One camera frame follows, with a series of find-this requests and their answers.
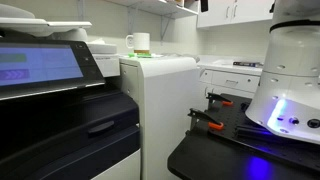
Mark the green marker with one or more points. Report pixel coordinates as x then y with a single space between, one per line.
140 55

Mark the white copier finisher unit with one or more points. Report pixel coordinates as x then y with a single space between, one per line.
166 110

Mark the white mug with brown base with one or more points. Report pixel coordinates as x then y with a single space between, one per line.
141 41

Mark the white base cabinet with drawers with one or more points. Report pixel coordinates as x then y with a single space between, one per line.
230 80

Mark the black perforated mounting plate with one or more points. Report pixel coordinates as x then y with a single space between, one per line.
230 116

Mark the flat black device with label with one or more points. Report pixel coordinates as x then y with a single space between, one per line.
248 64

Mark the large multifunction office copier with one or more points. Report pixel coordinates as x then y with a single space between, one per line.
66 133

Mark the copier touchscreen control panel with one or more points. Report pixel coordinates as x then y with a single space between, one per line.
40 65

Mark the white metal shelf bracket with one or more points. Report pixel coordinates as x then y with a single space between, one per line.
164 26

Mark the white upper wall cabinets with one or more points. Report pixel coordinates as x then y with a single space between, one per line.
216 11

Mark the black rail block on plate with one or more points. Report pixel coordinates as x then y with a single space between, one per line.
250 132

